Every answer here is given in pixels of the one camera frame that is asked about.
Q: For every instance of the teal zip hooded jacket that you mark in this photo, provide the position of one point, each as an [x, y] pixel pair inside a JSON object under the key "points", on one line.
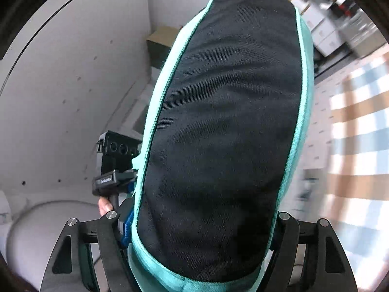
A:
{"points": [[225, 127]]}

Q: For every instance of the black box with red print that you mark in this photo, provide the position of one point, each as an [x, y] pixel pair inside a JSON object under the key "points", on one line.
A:
{"points": [[345, 4]]}

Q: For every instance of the white chest of drawers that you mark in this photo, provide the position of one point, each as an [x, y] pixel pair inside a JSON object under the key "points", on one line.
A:
{"points": [[322, 30]]}

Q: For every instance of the person's left hand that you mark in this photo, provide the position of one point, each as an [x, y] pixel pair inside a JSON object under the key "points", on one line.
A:
{"points": [[105, 206]]}

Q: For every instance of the brown cardboard box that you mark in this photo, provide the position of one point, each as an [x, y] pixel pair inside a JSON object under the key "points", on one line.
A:
{"points": [[162, 39]]}

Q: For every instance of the checkered blanket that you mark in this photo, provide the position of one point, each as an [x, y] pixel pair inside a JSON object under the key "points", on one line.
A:
{"points": [[358, 158]]}

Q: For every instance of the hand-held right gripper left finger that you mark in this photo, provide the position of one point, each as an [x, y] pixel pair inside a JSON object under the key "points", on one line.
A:
{"points": [[126, 231]]}

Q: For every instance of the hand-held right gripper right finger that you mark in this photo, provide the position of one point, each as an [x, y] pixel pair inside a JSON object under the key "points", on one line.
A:
{"points": [[287, 234]]}

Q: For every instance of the silver hard suitcase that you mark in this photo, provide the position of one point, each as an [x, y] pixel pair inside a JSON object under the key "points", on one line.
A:
{"points": [[364, 33]]}

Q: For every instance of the white rounded furniture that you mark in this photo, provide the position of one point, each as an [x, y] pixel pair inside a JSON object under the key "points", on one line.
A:
{"points": [[45, 228]]}

